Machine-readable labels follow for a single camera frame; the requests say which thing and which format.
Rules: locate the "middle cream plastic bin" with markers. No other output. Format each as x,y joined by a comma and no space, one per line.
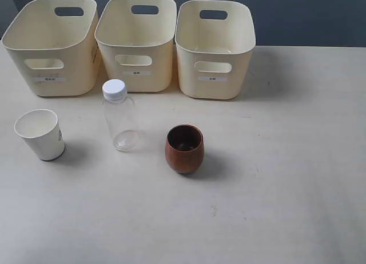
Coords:
135,38

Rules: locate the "white paper cup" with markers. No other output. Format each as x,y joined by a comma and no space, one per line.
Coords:
41,132

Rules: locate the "left cream plastic bin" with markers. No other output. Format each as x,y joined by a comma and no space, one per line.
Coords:
52,44

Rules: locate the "clear plastic bottle white cap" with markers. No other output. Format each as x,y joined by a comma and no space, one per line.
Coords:
120,115

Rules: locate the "cream plastic bin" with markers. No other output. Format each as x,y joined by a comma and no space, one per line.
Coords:
135,38
214,42
52,44

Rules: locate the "brown wooden cup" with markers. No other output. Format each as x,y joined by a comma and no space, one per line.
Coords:
184,149

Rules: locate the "right cream plastic bin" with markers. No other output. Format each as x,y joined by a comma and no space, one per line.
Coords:
214,42

